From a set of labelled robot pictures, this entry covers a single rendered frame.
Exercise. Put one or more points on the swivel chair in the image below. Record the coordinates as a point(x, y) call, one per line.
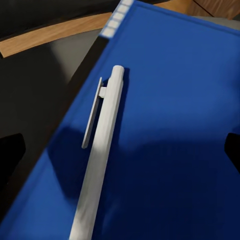
point(32, 80)

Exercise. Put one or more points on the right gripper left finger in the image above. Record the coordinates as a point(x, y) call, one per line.
point(12, 149)

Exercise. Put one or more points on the folder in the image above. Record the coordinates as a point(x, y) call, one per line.
point(167, 176)

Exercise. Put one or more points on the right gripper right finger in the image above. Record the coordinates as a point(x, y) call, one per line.
point(232, 149)

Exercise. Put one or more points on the pen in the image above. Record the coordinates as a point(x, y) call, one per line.
point(86, 210)

